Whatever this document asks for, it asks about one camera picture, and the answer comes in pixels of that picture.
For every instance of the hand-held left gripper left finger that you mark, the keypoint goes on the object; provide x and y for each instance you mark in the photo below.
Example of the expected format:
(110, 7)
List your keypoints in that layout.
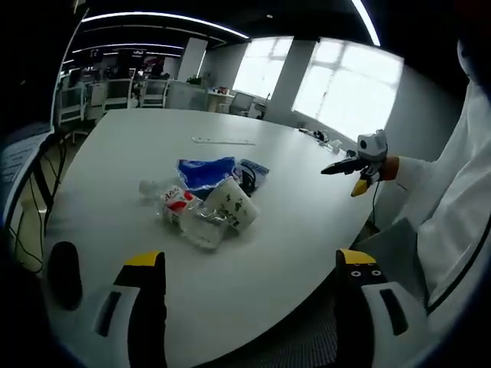
(147, 306)

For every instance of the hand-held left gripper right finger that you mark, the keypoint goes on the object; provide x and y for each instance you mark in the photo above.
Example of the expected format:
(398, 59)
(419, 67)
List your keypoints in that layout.
(354, 306)

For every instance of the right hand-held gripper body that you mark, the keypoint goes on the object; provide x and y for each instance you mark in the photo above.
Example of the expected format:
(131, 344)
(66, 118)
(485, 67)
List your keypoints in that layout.
(370, 147)

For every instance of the blue and white packet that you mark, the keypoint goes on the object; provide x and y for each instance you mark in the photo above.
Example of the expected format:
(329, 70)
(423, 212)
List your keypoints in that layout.
(258, 170)

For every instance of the black cylindrical object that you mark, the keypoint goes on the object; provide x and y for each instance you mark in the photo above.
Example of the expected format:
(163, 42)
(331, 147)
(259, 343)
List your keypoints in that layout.
(65, 274)

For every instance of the clear plastic container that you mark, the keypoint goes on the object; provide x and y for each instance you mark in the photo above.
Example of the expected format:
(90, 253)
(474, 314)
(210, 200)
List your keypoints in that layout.
(205, 230)

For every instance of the clear bottle with red label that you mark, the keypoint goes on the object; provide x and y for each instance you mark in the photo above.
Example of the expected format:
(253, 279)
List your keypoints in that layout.
(172, 201)

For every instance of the white green-printed paper cup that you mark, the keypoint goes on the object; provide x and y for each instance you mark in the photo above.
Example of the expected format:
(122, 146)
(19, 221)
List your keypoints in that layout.
(234, 205)

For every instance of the white strip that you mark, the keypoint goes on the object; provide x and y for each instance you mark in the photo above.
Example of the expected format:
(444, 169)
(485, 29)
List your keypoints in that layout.
(224, 140)

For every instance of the blue plastic bag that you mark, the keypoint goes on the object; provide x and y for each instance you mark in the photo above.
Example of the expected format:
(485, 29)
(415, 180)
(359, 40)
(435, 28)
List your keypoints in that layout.
(203, 172)

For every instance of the small white tabletop clutter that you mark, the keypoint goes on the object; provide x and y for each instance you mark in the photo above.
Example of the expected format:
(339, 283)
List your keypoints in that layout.
(324, 138)

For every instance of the person's right hand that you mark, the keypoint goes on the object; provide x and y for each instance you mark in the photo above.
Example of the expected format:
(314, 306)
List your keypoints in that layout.
(391, 168)

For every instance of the person's grey trouser leg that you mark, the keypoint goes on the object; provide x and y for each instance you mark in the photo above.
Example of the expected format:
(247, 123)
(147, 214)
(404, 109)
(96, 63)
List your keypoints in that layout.
(399, 253)

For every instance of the white table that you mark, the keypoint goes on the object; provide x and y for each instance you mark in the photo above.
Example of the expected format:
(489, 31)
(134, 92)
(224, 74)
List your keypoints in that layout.
(238, 276)

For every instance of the person's white clothed torso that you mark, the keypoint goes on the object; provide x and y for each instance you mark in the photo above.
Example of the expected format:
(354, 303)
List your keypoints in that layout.
(458, 191)

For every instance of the white background desk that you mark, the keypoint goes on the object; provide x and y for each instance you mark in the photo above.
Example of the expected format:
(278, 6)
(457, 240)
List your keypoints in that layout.
(219, 99)

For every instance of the green potted plant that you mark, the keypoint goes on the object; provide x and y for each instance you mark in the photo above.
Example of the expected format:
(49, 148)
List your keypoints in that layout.
(194, 80)

